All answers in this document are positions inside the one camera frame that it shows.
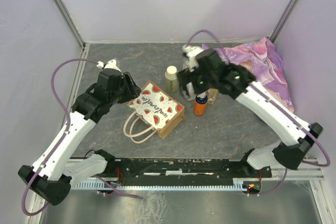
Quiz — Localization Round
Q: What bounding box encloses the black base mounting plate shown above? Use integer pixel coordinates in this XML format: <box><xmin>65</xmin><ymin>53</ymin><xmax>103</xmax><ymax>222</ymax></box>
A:
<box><xmin>99</xmin><ymin>158</ymin><xmax>272</xmax><ymax>185</ymax></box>

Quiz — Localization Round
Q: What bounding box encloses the brown canvas tote bag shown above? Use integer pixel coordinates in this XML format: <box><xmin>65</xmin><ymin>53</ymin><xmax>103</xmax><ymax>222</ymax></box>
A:
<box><xmin>123</xmin><ymin>80</ymin><xmax>184</xmax><ymax>144</ymax></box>

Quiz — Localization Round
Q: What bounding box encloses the amber bottle white cap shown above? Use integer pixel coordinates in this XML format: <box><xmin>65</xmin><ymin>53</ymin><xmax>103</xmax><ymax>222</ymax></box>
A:
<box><xmin>207</xmin><ymin>88</ymin><xmax>218</xmax><ymax>104</ymax></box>

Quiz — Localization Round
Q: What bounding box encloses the white square bottle grey cap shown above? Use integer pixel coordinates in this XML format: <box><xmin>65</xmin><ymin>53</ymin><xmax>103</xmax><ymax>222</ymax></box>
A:
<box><xmin>181</xmin><ymin>82</ymin><xmax>196</xmax><ymax>101</ymax></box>

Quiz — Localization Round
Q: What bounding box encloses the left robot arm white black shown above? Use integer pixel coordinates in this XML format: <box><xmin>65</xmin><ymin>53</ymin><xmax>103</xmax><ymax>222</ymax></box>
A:
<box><xmin>18</xmin><ymin>69</ymin><xmax>141</xmax><ymax>206</ymax></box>

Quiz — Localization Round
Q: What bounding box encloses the purple pink patterned cloth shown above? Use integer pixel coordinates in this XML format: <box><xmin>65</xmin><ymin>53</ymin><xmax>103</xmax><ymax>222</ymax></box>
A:
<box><xmin>216</xmin><ymin>37</ymin><xmax>294</xmax><ymax>112</ymax></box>

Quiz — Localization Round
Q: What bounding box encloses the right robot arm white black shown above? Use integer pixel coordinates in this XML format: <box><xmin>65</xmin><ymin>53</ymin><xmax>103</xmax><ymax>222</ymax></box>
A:
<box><xmin>177</xmin><ymin>46</ymin><xmax>323</xmax><ymax>177</ymax></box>

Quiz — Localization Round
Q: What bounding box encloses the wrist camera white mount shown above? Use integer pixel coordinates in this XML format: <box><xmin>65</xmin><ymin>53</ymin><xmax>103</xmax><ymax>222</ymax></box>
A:
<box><xmin>182</xmin><ymin>45</ymin><xmax>203</xmax><ymax>71</ymax></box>
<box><xmin>97</xmin><ymin>59</ymin><xmax>121</xmax><ymax>72</ymax></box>

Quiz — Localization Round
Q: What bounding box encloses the light blue slotted cable duct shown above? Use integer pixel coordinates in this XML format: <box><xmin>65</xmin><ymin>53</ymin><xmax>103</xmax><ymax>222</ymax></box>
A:
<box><xmin>70</xmin><ymin>178</ymin><xmax>260</xmax><ymax>190</ymax></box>

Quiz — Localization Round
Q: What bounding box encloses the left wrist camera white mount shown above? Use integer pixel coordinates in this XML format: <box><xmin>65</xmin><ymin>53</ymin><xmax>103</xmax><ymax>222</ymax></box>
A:
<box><xmin>97</xmin><ymin>59</ymin><xmax>121</xmax><ymax>72</ymax></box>

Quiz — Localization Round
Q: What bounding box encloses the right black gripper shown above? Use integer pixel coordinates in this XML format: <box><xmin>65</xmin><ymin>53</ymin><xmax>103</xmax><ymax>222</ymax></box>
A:
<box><xmin>175</xmin><ymin>65</ymin><xmax>216</xmax><ymax>101</ymax></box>

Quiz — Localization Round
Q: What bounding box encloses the cream lid green jar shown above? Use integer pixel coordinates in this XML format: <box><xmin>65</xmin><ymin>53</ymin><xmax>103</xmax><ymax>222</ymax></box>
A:
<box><xmin>165</xmin><ymin>66</ymin><xmax>179</xmax><ymax>93</ymax></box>

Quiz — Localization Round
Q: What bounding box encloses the clear bottle dark cap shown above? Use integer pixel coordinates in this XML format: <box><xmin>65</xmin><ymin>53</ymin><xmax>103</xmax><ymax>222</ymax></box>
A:
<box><xmin>182</xmin><ymin>59</ymin><xmax>193</xmax><ymax>72</ymax></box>

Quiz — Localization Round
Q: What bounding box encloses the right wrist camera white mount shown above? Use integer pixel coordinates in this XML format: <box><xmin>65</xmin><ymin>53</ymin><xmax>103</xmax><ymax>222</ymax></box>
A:
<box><xmin>182</xmin><ymin>45</ymin><xmax>203</xmax><ymax>71</ymax></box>

